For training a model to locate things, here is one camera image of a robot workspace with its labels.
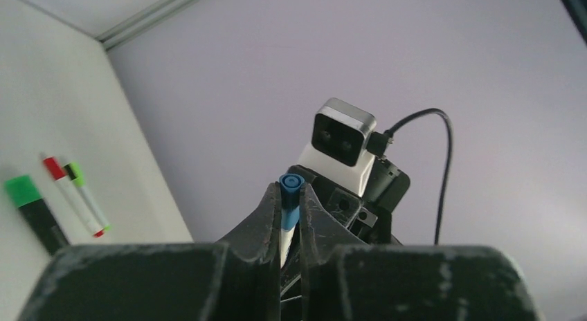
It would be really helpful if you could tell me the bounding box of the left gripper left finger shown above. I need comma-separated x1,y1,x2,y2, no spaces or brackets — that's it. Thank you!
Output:
19,183,281,320

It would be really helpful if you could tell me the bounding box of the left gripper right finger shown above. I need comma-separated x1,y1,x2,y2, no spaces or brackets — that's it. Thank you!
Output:
300,185,539,320

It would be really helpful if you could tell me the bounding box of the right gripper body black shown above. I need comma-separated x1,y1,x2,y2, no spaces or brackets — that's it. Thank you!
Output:
288,157,410,245

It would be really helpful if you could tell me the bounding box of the white pen blue end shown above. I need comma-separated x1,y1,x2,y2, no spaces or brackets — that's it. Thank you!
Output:
279,226,297,268

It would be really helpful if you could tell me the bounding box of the small blue pen cap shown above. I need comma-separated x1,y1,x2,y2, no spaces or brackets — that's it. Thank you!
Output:
279,173,305,232

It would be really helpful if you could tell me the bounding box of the white pen green end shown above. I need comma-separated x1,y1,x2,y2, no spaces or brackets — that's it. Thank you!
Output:
64,162,111,231

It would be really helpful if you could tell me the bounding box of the white pen red end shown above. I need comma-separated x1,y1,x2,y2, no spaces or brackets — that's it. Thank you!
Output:
42,156,105,238

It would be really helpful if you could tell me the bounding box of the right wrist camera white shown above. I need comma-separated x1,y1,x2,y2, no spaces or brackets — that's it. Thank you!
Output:
297,98,377,196

